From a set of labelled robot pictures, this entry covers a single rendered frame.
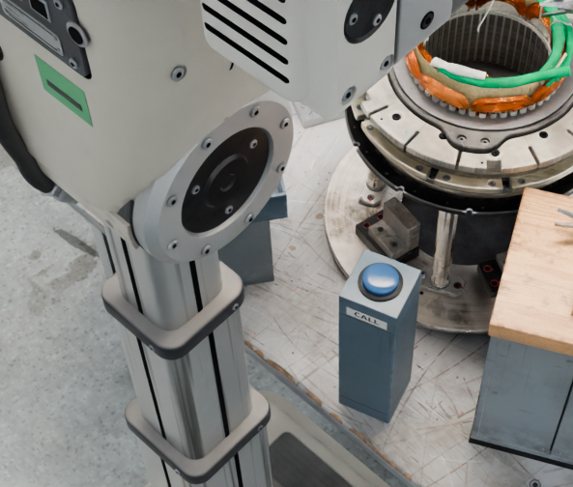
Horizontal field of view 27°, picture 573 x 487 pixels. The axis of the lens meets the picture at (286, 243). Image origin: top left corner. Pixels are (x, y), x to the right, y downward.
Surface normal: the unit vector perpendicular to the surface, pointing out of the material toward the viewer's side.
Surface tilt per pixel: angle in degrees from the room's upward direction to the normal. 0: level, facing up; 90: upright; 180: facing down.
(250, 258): 90
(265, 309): 0
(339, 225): 0
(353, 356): 90
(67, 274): 0
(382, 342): 90
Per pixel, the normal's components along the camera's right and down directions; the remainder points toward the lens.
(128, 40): -0.06, 0.82
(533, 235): -0.04, -0.57
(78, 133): -0.69, 0.61
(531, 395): -0.30, 0.79
